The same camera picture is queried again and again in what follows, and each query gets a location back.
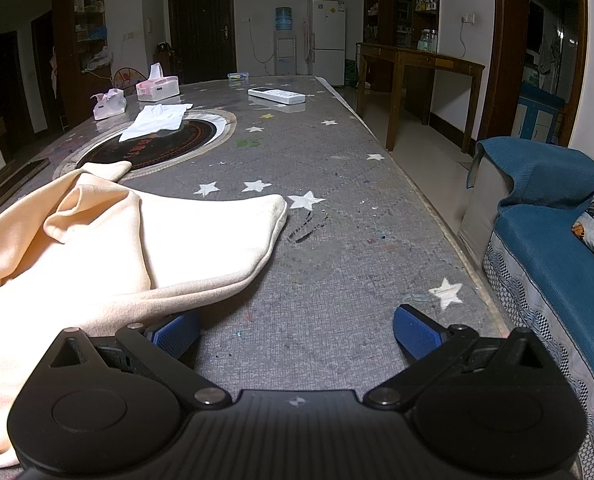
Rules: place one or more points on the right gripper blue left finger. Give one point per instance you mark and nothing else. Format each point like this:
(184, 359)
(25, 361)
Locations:
(176, 333)

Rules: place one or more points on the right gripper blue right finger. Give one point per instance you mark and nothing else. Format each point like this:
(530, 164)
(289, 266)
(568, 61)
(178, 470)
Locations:
(416, 334)

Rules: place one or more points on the cream sweater garment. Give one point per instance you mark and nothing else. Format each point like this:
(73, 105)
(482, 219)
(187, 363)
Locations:
(84, 251)

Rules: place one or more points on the blue sofa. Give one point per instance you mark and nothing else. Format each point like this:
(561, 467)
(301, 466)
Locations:
(525, 198)

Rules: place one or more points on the round black induction cooktop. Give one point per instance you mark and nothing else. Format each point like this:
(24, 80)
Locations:
(200, 132)

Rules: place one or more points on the white tissue sheet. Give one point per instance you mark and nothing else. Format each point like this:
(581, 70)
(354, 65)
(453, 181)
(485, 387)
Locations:
(154, 118)

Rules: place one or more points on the black smartphone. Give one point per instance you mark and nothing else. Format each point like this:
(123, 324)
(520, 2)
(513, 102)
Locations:
(12, 183)

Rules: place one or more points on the pink tissue box rear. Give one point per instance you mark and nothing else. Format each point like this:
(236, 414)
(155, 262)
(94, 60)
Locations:
(158, 86)

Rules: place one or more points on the floor fan with cover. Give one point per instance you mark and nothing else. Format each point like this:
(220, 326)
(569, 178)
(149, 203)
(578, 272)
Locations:
(126, 79)

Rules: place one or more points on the dark wooden side table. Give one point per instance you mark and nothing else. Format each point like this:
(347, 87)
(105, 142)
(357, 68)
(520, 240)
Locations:
(414, 78)

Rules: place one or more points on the dark entrance door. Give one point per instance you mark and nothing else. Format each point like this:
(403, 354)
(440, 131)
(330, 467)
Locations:
(203, 38)

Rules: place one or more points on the water dispenser with bottle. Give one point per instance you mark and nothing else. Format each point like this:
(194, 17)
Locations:
(284, 42)

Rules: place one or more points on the white refrigerator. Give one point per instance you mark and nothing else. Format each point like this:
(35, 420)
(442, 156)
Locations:
(327, 52)

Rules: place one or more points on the dark wooden display cabinet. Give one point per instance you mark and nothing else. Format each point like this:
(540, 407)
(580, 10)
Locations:
(399, 23)

